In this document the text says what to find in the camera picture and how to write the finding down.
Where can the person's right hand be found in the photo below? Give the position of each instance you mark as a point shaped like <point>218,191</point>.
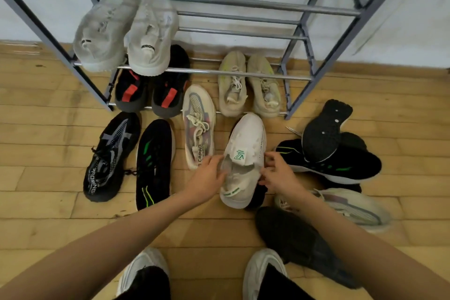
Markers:
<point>281,178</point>

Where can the person's left hand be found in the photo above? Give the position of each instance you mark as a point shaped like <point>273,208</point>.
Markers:
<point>204,183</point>

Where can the person's left thumb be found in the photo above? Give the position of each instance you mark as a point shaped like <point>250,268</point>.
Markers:
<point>220,178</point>

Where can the person's right thumb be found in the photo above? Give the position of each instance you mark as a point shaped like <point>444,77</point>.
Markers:
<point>265,178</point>

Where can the white sneaker with green logo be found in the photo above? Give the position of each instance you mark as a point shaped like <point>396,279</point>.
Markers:
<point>246,150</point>

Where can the person's left forearm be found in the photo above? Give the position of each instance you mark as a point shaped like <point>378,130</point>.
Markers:
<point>95,250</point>

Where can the person's right forearm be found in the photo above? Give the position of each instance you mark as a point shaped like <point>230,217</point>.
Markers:
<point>372,250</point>

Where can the cream multicolour laced sneaker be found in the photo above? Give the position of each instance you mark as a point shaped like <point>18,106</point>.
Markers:
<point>199,124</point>

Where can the black sneaker with green stripes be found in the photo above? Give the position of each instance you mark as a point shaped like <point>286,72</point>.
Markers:
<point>154,162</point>
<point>337,166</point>

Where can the plain black knit sneaker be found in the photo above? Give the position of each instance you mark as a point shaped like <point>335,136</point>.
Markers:
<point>302,243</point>

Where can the black sneaker with studded sole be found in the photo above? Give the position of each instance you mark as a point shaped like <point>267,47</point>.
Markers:
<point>325,131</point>

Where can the beige laced sneaker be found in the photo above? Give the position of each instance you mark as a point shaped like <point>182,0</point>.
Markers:
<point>232,88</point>
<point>265,90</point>

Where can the person's white right shoe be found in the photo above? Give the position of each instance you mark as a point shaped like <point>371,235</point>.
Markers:
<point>258,268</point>

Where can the person's white shoe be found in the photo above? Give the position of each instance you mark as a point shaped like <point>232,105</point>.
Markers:
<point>142,261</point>
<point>258,268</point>

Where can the grey iridescent sneaker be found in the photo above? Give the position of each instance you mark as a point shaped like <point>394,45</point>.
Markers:
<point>351,208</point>

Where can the person's black right trouser leg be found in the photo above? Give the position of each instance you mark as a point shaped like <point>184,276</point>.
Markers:
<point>281,285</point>

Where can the person's black trouser leg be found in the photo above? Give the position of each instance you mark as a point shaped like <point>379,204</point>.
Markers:
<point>281,285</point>
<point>147,285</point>

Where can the black sneaker with grey pattern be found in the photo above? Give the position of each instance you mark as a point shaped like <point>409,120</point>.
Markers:
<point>110,155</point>

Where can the person's white left shoe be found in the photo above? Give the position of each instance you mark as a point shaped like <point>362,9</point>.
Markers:
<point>142,261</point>

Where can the person's black left trouser leg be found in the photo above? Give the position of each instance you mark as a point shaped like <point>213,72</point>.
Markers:
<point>147,285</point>

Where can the white knit sneaker black tab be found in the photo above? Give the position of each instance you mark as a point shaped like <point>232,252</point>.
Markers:
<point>152,43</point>

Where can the light grey knit sneaker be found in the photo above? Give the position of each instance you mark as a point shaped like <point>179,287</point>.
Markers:
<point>102,34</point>

